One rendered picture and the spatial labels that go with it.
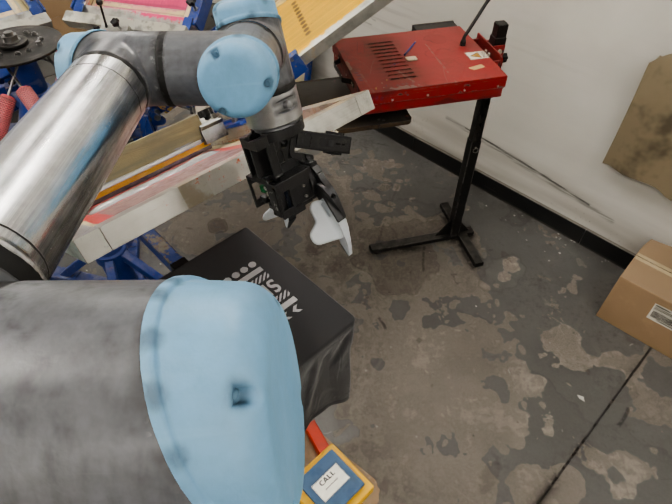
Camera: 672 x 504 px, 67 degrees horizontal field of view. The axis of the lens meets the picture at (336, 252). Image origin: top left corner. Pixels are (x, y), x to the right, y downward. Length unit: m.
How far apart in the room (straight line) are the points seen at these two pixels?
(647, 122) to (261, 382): 2.50
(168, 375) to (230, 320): 0.03
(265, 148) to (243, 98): 0.16
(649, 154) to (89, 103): 2.47
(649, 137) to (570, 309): 0.87
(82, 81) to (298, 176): 0.30
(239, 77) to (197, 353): 0.36
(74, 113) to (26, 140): 0.05
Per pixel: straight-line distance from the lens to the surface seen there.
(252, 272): 1.48
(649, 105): 2.62
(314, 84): 2.31
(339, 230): 0.72
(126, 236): 0.80
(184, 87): 0.56
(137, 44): 0.58
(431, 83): 2.02
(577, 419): 2.49
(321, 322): 1.36
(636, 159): 2.73
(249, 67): 0.52
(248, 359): 0.21
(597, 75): 2.74
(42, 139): 0.43
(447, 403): 2.35
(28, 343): 0.24
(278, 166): 0.69
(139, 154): 1.42
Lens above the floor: 2.06
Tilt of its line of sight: 47 degrees down
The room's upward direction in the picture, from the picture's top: straight up
